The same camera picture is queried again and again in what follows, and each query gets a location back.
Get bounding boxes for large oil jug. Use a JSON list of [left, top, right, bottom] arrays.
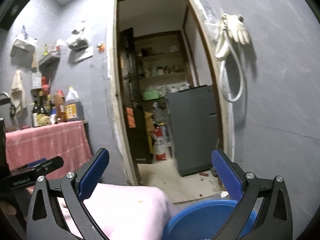
[[64, 87, 85, 122]]

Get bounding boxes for red plaid cloth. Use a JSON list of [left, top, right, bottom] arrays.
[[6, 121, 92, 179]]

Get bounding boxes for dark soy sauce bottle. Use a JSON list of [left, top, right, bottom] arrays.
[[31, 96, 40, 128]]

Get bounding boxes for hanging plastic bag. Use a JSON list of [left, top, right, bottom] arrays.
[[65, 21, 89, 51]]

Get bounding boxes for white wire wall basket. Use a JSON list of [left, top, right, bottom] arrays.
[[12, 25, 37, 52]]

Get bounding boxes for wall spice shelf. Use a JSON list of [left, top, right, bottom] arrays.
[[39, 44, 61, 68]]

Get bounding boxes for person left hand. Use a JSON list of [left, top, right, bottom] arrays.
[[1, 189, 32, 217]]

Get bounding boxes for grey washing machine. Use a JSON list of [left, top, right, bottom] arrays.
[[165, 85, 219, 177]]

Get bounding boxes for hanging beige towel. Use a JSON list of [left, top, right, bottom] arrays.
[[10, 69, 27, 118]]

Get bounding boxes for wooden door frame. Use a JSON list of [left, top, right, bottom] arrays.
[[107, 0, 235, 186]]

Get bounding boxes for blue plastic bucket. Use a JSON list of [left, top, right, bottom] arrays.
[[162, 199, 258, 240]]

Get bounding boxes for cream rubber gloves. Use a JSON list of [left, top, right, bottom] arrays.
[[215, 13, 250, 61]]

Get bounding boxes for pink quilted table cloth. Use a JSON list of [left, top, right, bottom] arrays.
[[56, 182, 180, 240]]

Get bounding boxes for white hose loop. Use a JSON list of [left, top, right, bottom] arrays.
[[219, 29, 247, 103]]

